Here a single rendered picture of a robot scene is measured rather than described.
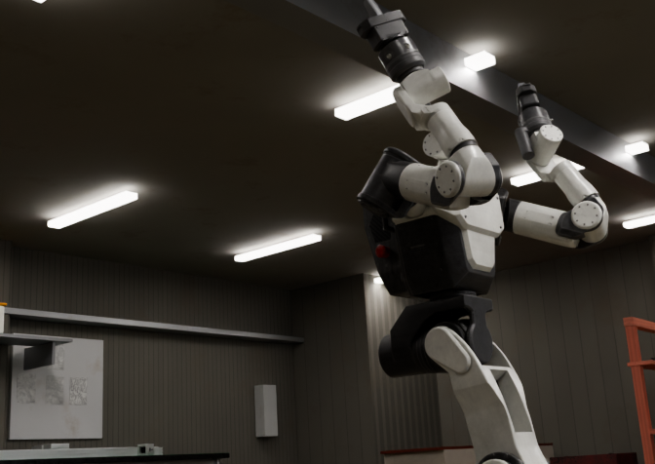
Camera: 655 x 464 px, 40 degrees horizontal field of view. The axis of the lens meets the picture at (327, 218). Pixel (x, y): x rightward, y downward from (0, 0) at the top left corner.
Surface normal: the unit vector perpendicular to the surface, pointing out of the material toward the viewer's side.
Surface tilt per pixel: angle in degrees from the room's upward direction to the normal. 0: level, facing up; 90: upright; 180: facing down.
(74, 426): 90
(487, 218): 90
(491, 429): 90
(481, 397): 115
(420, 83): 92
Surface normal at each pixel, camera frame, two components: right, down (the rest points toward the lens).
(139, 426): 0.75, -0.22
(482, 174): 0.54, 0.01
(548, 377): -0.66, -0.17
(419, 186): -0.85, 0.04
